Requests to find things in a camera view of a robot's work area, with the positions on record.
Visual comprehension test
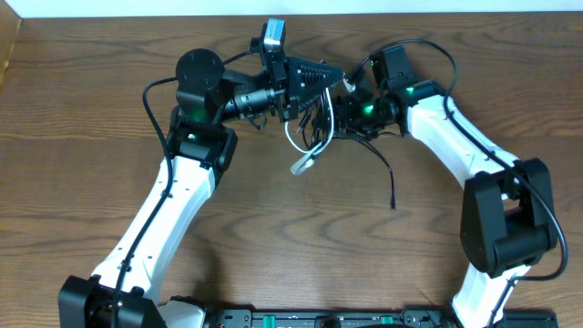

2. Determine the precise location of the black usb cable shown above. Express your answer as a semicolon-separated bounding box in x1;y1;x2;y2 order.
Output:
298;93;397;210

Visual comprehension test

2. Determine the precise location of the white usb cable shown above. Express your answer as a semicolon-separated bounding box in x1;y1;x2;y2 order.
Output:
284;80;359;177

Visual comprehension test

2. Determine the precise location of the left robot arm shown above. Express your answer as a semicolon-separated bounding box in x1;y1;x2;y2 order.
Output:
58;38;343;327

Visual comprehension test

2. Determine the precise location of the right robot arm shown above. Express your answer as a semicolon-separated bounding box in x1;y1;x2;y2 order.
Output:
334;41;568;327

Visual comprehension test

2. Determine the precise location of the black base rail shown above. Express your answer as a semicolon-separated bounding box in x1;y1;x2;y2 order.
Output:
159;295;559;328

